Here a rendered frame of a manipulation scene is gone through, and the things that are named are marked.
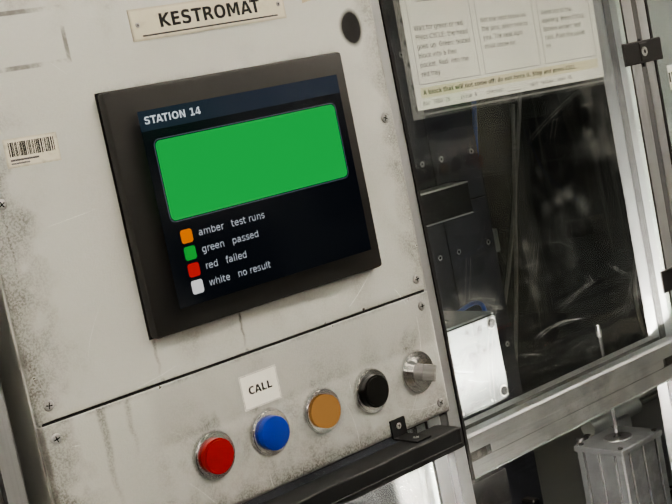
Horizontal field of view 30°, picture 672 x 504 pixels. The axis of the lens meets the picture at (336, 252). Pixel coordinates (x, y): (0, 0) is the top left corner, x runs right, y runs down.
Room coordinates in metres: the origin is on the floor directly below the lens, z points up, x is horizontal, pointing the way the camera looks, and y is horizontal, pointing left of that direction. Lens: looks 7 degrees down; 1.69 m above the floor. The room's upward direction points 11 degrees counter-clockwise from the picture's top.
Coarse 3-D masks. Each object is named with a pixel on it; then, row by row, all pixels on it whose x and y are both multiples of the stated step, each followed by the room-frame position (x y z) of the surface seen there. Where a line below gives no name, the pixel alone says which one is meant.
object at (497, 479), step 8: (496, 472) 1.49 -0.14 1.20; (504, 472) 1.49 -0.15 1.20; (472, 480) 1.47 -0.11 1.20; (480, 480) 1.47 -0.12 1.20; (488, 480) 1.48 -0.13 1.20; (496, 480) 1.48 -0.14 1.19; (504, 480) 1.49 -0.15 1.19; (480, 488) 1.47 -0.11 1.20; (488, 488) 1.47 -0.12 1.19; (496, 488) 1.48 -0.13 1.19; (504, 488) 1.49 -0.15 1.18; (480, 496) 1.46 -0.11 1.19; (488, 496) 1.47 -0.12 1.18; (496, 496) 1.48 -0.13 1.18; (504, 496) 1.49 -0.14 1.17
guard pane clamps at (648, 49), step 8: (648, 40) 1.47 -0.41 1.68; (656, 40) 1.48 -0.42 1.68; (624, 48) 1.44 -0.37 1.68; (632, 48) 1.45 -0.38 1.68; (640, 48) 1.45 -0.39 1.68; (648, 48) 1.47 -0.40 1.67; (656, 48) 1.48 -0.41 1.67; (624, 56) 1.44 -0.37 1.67; (632, 56) 1.45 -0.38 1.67; (640, 56) 1.46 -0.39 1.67; (648, 56) 1.46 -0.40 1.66; (656, 56) 1.47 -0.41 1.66; (624, 64) 1.44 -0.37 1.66; (632, 64) 1.44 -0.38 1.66; (664, 272) 1.44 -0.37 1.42; (664, 280) 1.44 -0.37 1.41; (664, 288) 1.44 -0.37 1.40
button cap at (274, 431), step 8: (272, 416) 1.05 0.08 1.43; (280, 416) 1.06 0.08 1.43; (264, 424) 1.05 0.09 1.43; (272, 424) 1.05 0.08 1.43; (280, 424) 1.05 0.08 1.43; (264, 432) 1.04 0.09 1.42; (272, 432) 1.05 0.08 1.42; (280, 432) 1.05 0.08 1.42; (288, 432) 1.06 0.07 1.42; (264, 440) 1.04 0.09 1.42; (272, 440) 1.05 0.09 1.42; (280, 440) 1.05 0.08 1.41; (272, 448) 1.05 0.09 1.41; (280, 448) 1.05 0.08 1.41
